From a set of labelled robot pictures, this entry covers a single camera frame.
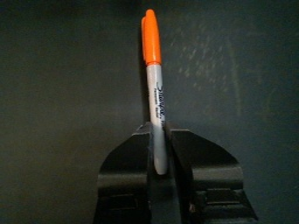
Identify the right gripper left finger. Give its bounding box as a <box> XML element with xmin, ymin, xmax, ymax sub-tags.
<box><xmin>92</xmin><ymin>122</ymin><xmax>155</xmax><ymax>224</ymax></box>

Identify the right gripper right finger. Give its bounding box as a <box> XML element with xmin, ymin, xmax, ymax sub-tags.
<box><xmin>165</xmin><ymin>121</ymin><xmax>261</xmax><ymax>224</ymax></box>

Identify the grey marker pen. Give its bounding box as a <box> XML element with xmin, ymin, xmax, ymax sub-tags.
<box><xmin>140</xmin><ymin>8</ymin><xmax>170</xmax><ymax>176</ymax></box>

